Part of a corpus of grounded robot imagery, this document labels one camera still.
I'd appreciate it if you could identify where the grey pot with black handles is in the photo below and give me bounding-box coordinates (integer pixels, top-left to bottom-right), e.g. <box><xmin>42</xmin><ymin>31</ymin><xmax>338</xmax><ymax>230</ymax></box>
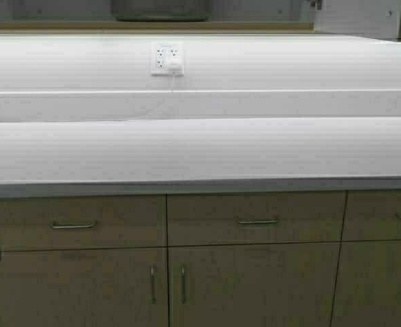
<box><xmin>110</xmin><ymin>0</ymin><xmax>210</xmax><ymax>22</ymax></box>

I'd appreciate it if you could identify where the white plug adapter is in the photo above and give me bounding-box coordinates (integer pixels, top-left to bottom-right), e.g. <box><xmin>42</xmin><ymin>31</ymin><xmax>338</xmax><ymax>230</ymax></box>
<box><xmin>167</xmin><ymin>58</ymin><xmax>183</xmax><ymax>74</ymax></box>

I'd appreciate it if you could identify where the left drawer front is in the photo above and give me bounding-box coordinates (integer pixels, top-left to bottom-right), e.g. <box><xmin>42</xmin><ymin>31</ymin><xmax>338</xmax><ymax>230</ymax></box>
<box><xmin>0</xmin><ymin>196</ymin><xmax>166</xmax><ymax>251</ymax></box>

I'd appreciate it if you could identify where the far right drawer front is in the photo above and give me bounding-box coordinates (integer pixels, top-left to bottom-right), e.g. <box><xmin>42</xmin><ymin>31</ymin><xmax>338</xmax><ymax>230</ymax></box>
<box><xmin>342</xmin><ymin>190</ymin><xmax>401</xmax><ymax>241</ymax></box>

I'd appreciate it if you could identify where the right drawer metal handle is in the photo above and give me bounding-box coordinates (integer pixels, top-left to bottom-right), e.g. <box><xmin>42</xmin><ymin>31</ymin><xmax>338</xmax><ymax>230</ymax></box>
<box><xmin>236</xmin><ymin>218</ymin><xmax>280</xmax><ymax>225</ymax></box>

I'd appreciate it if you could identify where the drawer metal handle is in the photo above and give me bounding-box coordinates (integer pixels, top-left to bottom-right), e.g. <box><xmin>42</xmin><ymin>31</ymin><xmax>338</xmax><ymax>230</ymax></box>
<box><xmin>236</xmin><ymin>218</ymin><xmax>280</xmax><ymax>225</ymax></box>
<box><xmin>50</xmin><ymin>221</ymin><xmax>98</xmax><ymax>230</ymax></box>

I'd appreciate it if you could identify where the white wall outlet plate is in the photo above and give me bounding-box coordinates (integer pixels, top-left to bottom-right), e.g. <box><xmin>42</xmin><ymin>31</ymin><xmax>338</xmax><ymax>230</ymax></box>
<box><xmin>151</xmin><ymin>42</ymin><xmax>185</xmax><ymax>76</ymax></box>

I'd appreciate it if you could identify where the left drawer metal handle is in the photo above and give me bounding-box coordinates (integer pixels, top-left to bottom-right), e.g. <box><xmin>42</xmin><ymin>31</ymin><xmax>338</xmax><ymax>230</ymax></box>
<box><xmin>50</xmin><ymin>221</ymin><xmax>98</xmax><ymax>230</ymax></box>

